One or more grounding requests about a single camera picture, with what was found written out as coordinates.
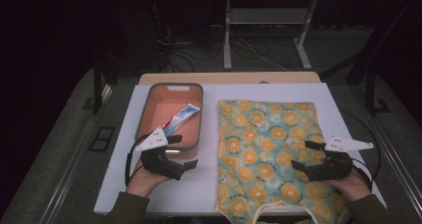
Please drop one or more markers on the person's right hand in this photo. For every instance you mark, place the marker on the person's right hand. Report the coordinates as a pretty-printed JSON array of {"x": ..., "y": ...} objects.
[{"x": 348, "y": 185}]

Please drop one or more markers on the toothpaste tube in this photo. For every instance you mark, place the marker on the toothpaste tube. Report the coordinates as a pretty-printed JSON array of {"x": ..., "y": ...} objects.
[{"x": 180, "y": 118}]

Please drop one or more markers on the aluminium floor rail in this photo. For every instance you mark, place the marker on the aluminium floor rail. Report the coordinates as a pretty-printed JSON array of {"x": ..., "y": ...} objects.
[
  {"x": 398, "y": 157},
  {"x": 76, "y": 151}
]

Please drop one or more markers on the pink basket with grey rim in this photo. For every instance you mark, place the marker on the pink basket with grey rim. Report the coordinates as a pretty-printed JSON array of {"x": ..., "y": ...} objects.
[{"x": 159, "y": 109}]

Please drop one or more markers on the black floor socket frame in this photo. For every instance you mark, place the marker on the black floor socket frame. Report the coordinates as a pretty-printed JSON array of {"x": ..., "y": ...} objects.
[{"x": 102, "y": 139}]

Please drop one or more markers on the orange-slice print tote bag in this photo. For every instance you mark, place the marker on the orange-slice print tote bag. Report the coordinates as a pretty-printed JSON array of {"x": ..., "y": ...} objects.
[{"x": 265, "y": 144}]

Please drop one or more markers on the black stand post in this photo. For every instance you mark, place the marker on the black stand post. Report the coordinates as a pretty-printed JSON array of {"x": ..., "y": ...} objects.
[{"x": 371, "y": 84}]

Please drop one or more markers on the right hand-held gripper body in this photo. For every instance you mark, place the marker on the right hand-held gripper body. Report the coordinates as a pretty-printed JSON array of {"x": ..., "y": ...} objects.
[{"x": 331, "y": 166}]

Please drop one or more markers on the grey metal stand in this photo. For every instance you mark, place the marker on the grey metal stand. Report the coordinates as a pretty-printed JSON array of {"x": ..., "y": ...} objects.
[{"x": 265, "y": 15}]

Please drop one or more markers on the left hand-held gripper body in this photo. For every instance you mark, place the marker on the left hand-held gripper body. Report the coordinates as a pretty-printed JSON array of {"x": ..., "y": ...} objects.
[{"x": 156, "y": 161}]

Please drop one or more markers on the person's left hand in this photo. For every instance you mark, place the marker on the person's left hand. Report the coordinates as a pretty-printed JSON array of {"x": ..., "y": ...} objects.
[{"x": 146, "y": 180}]

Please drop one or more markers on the white foam board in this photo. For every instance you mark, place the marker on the white foam board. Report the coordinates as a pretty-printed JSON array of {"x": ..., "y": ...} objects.
[{"x": 205, "y": 171}]

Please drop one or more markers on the wooden table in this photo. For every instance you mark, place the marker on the wooden table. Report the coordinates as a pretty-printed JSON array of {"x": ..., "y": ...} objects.
[{"x": 229, "y": 77}]

